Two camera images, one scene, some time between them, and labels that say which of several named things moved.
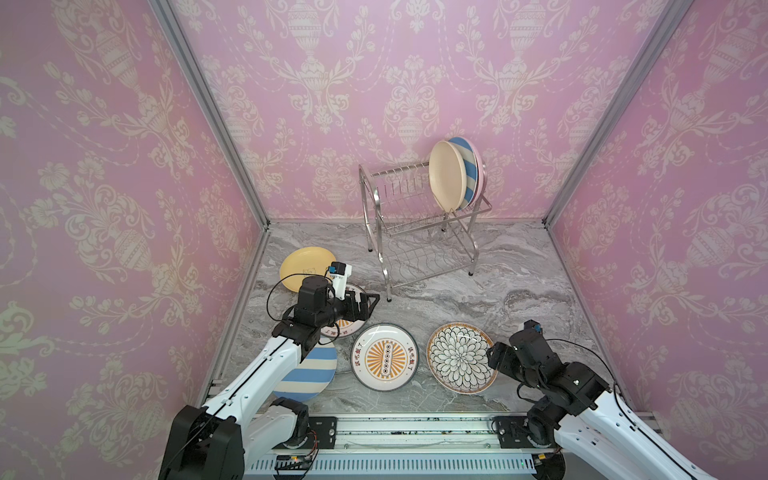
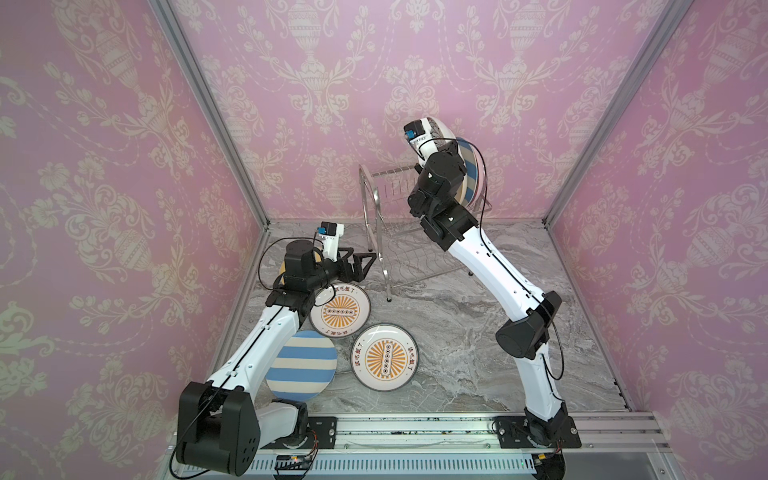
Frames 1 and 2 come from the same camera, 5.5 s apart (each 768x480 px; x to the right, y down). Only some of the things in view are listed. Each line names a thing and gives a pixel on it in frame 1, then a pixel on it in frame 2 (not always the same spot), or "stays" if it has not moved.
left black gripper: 349,302 to 358,273
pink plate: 480,168 stays
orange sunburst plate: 385,357 stays
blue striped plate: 472,170 stays
